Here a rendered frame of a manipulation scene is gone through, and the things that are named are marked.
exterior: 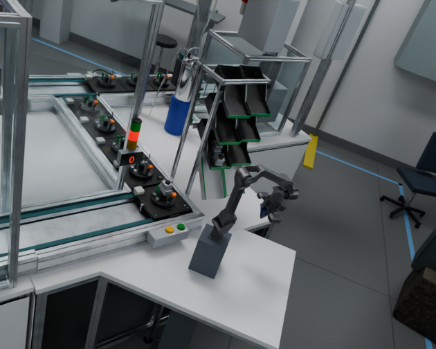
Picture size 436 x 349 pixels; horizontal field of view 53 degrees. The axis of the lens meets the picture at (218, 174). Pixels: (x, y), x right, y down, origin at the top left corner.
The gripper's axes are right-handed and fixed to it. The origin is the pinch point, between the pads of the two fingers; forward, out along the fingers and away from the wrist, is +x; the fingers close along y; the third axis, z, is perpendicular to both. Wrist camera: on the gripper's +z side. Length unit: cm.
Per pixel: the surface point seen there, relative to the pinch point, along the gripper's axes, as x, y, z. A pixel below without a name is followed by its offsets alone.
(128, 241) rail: 33, 6, -60
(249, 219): 32.7, 24.9, 20.1
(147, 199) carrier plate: 30, 32, -46
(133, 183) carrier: 32, 46, -50
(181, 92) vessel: 15, 122, -6
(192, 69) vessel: -4, 123, -6
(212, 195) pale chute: 22.0, 31.6, -8.5
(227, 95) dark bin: -31, 52, -19
